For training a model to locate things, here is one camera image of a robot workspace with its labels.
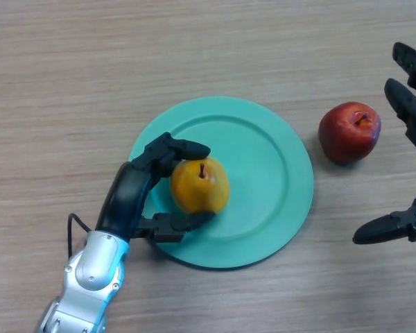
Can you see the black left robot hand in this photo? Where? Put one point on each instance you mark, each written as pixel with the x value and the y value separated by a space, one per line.
pixel 125 197

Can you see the yellow pear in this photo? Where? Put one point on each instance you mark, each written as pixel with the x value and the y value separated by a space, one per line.
pixel 199 187

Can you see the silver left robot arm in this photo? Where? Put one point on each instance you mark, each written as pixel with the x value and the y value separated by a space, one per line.
pixel 86 277

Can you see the green round plate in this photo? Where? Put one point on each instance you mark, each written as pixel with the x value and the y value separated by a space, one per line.
pixel 260 180

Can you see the red apple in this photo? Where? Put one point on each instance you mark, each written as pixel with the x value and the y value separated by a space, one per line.
pixel 346 135

